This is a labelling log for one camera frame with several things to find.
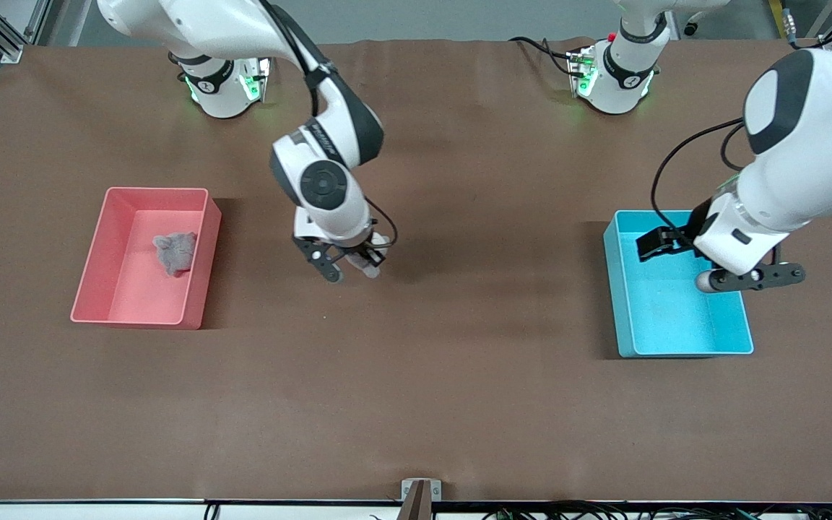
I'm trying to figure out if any grey metal bracket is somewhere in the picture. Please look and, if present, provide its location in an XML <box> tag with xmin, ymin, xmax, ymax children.
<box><xmin>401</xmin><ymin>478</ymin><xmax>443</xmax><ymax>520</ymax></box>

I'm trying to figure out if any large table cover sheet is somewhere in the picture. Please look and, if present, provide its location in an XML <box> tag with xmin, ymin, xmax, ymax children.
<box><xmin>0</xmin><ymin>38</ymin><xmax>832</xmax><ymax>504</ymax></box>

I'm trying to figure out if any black left base cable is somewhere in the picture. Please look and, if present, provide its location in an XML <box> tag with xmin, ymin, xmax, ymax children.
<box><xmin>508</xmin><ymin>35</ymin><xmax>576</xmax><ymax>77</ymax></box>

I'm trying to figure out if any brown post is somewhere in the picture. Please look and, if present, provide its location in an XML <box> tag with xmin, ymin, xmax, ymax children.
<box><xmin>398</xmin><ymin>480</ymin><xmax>433</xmax><ymax>520</ymax></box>

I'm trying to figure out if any blue plastic box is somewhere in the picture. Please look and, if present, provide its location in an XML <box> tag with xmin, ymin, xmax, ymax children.
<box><xmin>602</xmin><ymin>209</ymin><xmax>755</xmax><ymax>359</ymax></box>

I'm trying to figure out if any pink plastic box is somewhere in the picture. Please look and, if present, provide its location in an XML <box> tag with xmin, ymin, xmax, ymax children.
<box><xmin>70</xmin><ymin>186</ymin><xmax>222</xmax><ymax>331</ymax></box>

